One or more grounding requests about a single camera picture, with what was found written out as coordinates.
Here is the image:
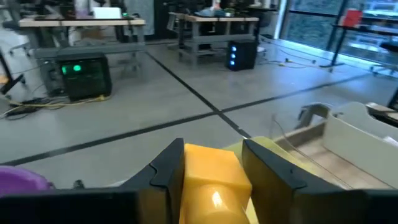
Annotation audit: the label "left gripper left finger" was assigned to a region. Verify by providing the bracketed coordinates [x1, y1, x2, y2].
[119, 138, 187, 224]

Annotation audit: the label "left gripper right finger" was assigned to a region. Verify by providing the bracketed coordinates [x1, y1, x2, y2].
[241, 138, 354, 224]

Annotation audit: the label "yellow toy block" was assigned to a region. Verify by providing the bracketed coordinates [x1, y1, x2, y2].
[178, 142, 253, 224]

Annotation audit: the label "large clear plastic bin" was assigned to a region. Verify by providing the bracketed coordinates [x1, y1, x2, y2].
[270, 114, 392, 190]

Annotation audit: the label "yellow plastic bin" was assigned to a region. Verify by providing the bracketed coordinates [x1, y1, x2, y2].
[222, 136, 352, 224]

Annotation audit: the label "grey plastic bin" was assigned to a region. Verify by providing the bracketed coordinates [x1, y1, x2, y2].
[323, 101, 398, 190]

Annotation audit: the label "black computer tower green light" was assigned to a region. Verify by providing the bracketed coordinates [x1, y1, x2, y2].
[57, 52, 113, 102]

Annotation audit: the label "black computer tower blue lights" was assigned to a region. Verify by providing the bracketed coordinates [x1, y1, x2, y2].
[226, 39, 259, 72]

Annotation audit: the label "grey bench beam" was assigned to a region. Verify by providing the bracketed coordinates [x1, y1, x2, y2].
[32, 42, 147, 60]

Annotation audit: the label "purple plastic bucket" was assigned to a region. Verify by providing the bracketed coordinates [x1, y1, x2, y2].
[0, 165, 55, 197]

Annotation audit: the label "black stand pole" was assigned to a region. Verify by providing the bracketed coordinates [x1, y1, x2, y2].
[320, 0, 351, 68]

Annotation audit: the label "wooden desk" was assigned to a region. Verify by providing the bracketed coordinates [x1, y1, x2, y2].
[18, 17, 147, 43]
[167, 12, 261, 63]

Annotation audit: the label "white box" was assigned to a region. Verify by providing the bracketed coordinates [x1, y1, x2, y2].
[92, 6, 123, 20]

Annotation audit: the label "red box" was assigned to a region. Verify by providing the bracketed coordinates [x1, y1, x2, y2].
[341, 8, 364, 28]

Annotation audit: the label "yellow floor cable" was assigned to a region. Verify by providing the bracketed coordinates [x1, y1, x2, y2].
[0, 95, 108, 121]

